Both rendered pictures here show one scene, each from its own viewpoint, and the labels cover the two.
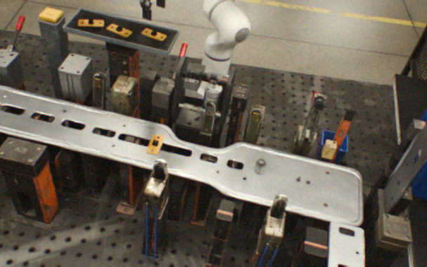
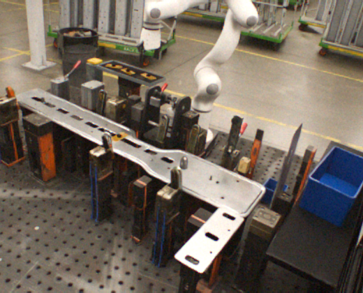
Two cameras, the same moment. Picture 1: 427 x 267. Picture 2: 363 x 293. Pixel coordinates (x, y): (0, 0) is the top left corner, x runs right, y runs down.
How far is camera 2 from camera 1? 0.69 m
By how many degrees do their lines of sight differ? 24
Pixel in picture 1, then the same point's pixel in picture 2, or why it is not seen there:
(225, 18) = (202, 76)
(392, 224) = (263, 213)
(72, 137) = (71, 122)
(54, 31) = (93, 70)
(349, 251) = (222, 227)
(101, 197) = (85, 179)
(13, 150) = (33, 117)
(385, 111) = not seen: hidden behind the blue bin
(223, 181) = (151, 165)
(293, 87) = (264, 155)
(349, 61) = not seen: hidden behind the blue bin
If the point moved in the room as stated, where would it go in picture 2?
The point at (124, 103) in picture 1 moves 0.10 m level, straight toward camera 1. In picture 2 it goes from (112, 111) to (105, 121)
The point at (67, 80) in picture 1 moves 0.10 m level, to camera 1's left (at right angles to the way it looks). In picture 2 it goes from (84, 93) to (70, 88)
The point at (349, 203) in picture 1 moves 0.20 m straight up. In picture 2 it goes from (243, 201) to (255, 155)
